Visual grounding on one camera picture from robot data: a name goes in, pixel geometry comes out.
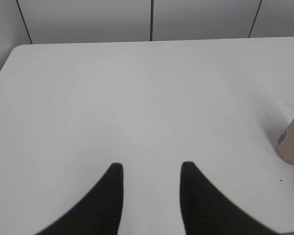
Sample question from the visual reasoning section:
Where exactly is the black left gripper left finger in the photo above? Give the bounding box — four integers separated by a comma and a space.
39, 163, 123, 235

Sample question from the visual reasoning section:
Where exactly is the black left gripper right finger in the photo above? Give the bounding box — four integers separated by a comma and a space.
180, 162, 277, 235

